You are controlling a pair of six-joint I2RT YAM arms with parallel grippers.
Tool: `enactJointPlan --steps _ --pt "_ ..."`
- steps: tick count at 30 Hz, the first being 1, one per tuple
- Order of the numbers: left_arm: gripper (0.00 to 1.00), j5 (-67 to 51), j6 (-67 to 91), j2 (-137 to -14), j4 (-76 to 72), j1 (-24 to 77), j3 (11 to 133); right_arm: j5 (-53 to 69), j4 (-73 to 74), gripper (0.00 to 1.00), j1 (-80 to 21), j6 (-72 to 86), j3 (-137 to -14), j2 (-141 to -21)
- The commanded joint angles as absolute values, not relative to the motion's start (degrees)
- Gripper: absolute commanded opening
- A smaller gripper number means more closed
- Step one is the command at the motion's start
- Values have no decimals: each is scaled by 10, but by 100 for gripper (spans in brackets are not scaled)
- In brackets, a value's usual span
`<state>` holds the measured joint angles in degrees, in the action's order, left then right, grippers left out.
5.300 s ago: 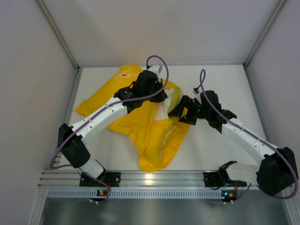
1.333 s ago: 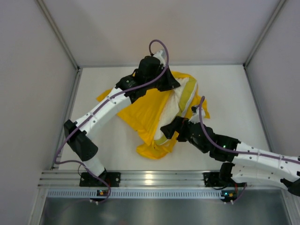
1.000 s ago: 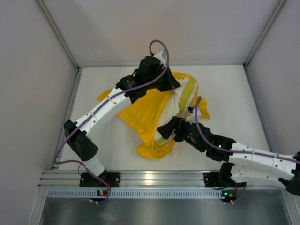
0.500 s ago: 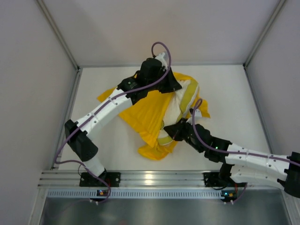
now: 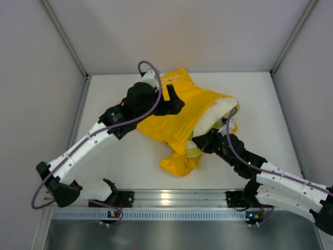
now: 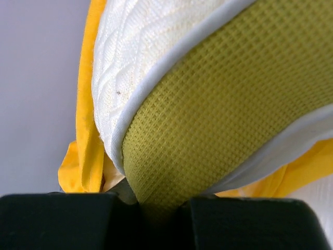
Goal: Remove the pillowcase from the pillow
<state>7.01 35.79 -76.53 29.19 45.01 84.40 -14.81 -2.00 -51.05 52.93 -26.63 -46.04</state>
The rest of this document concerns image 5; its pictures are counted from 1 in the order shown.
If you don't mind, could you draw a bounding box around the yellow Pikachu pillowcase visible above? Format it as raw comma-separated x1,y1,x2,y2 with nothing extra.
137,68,236,177

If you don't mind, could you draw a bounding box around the white pillow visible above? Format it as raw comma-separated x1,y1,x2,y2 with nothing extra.
185,97,239,158

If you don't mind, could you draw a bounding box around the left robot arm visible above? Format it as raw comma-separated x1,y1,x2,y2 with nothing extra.
36,82,185,208

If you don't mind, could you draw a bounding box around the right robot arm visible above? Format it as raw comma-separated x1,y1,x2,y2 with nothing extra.
192,129,332,235

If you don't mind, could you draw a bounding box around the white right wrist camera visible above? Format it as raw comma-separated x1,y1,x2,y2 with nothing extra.
218,118,238,135

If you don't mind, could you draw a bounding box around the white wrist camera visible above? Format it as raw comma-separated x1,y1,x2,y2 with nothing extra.
218,118,238,135
141,69,159,88

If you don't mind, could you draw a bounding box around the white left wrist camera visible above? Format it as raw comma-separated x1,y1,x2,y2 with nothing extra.
141,69,159,88

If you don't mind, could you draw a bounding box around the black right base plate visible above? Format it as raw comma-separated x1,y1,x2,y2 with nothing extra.
225,191,248,208

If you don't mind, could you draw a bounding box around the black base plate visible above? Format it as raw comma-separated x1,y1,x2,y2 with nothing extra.
102,191,134,208
225,191,248,208

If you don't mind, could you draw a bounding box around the aluminium mounting rail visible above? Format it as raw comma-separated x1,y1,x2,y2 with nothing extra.
41,189,325,209

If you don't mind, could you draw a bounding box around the left aluminium frame post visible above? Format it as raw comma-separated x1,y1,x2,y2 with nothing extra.
39,0,89,79

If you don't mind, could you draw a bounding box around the aluminium frame post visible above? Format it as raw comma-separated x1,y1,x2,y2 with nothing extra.
270,0,320,78
39,0,89,79

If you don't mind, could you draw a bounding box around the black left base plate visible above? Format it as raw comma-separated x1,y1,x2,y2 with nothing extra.
102,191,134,208

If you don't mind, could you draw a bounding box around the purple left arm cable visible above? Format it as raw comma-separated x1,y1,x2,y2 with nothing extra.
31,60,163,227

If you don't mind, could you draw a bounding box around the white slotted cable duct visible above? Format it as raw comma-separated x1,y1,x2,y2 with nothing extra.
53,209,249,221

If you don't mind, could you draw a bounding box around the right aluminium frame post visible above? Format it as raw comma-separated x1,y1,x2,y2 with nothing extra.
270,0,320,78

